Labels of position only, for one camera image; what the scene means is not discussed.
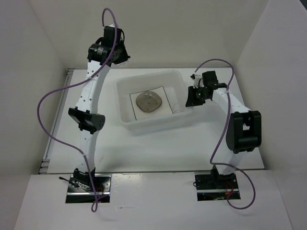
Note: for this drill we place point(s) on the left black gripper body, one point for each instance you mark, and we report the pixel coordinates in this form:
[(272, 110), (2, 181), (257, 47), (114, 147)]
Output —
[(122, 55)]

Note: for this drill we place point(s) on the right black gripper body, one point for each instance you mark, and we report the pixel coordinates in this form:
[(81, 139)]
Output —
[(204, 97)]

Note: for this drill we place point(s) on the clear plastic cup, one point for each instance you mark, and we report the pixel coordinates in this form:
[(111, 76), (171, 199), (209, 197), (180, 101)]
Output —
[(177, 108), (122, 64)]

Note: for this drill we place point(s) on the square white plate black rim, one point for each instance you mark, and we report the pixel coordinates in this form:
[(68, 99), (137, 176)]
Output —
[(164, 110)]

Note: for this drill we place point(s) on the white plastic bin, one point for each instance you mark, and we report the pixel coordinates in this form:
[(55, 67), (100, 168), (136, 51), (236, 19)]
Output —
[(138, 80)]

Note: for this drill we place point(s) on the clear glass dish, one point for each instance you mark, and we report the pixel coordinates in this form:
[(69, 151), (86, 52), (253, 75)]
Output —
[(148, 101)]

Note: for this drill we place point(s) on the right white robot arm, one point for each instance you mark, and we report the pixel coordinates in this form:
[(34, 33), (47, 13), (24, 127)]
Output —
[(242, 131)]

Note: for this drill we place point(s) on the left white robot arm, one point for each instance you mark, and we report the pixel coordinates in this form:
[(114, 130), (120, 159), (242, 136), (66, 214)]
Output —
[(107, 50)]

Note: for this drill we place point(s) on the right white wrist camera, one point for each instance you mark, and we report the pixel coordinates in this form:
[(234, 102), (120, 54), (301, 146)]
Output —
[(197, 80)]

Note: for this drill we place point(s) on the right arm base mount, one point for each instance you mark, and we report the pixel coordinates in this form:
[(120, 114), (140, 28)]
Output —
[(209, 188)]

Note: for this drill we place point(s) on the aluminium rail left edge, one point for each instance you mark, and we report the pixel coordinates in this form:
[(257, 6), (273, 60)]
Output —
[(50, 143)]

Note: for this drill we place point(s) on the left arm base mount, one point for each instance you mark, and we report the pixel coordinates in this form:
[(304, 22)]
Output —
[(77, 193)]

